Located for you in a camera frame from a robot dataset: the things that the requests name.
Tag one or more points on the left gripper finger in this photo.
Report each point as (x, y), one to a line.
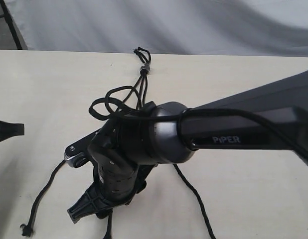
(8, 130)

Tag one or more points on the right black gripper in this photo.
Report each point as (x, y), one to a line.
(115, 177)

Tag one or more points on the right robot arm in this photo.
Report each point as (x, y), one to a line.
(132, 142)

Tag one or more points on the black stand pole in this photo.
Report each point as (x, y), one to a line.
(14, 31)

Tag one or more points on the grey backdrop cloth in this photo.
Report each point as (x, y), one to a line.
(200, 27)

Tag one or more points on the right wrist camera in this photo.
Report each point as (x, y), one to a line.
(84, 150)

